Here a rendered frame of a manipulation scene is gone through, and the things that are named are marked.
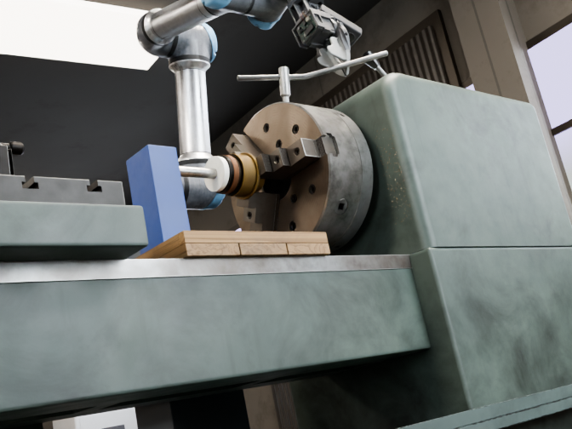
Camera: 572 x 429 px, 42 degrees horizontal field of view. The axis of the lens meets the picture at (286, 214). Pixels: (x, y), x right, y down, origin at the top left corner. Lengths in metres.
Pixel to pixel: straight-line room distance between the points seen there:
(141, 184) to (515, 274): 0.81
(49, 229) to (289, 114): 0.70
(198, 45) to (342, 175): 0.82
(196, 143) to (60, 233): 1.14
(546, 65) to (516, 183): 2.45
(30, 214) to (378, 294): 0.68
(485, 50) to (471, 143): 2.63
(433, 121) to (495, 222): 0.26
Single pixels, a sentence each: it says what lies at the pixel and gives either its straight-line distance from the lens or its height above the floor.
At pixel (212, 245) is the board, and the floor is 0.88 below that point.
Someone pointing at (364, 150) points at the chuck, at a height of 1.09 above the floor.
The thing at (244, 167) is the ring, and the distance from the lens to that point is 1.45.
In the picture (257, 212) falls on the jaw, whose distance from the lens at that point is 1.50.
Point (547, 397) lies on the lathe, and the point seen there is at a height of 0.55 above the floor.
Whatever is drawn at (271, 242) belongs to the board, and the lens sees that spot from 1.23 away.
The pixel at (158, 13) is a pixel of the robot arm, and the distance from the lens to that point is 2.03.
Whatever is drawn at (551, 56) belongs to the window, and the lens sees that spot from 4.22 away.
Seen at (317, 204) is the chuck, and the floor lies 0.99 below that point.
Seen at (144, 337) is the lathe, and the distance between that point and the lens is 1.07.
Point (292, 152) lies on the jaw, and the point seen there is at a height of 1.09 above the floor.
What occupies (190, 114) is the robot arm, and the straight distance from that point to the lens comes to 2.10.
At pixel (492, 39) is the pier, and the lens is 4.31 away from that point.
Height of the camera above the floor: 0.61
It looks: 15 degrees up
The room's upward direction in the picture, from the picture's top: 12 degrees counter-clockwise
